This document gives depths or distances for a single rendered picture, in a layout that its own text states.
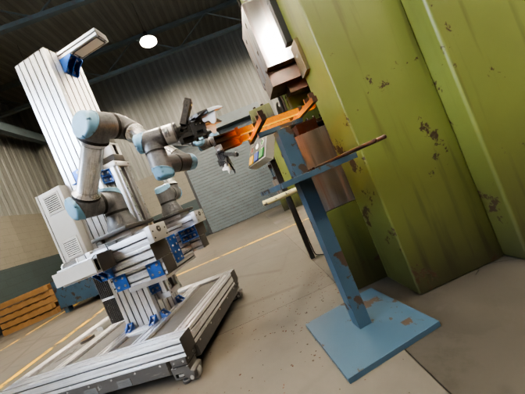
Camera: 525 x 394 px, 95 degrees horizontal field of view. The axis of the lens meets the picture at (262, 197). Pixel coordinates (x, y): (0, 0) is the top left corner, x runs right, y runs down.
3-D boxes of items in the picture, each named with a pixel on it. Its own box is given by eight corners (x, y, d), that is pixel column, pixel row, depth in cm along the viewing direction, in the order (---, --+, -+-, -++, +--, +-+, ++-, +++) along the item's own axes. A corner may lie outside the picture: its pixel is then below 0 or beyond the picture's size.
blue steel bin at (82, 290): (63, 314, 489) (49, 282, 488) (96, 295, 569) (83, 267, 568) (111, 295, 471) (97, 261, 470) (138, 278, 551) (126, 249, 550)
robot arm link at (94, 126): (106, 218, 127) (123, 118, 107) (75, 227, 114) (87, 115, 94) (92, 207, 130) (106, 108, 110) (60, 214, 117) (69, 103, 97)
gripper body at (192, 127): (209, 137, 101) (181, 147, 98) (202, 118, 100) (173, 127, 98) (209, 131, 93) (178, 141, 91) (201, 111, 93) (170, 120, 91)
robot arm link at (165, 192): (156, 205, 175) (149, 188, 175) (165, 204, 188) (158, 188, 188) (171, 198, 174) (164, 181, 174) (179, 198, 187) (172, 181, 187)
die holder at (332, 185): (322, 213, 132) (291, 138, 132) (305, 210, 170) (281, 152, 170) (412, 174, 136) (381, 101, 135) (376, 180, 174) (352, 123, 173)
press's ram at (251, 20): (269, 59, 132) (240, -9, 132) (264, 91, 171) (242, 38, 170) (337, 32, 135) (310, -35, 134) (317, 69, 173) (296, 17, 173)
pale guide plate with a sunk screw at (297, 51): (306, 69, 121) (293, 38, 121) (302, 78, 130) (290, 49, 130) (310, 68, 121) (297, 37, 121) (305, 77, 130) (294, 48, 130)
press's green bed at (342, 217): (355, 291, 133) (322, 213, 132) (330, 270, 171) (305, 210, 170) (443, 251, 136) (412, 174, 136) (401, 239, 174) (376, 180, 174)
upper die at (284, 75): (273, 87, 146) (266, 72, 146) (269, 100, 166) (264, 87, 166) (335, 62, 148) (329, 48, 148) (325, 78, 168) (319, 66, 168)
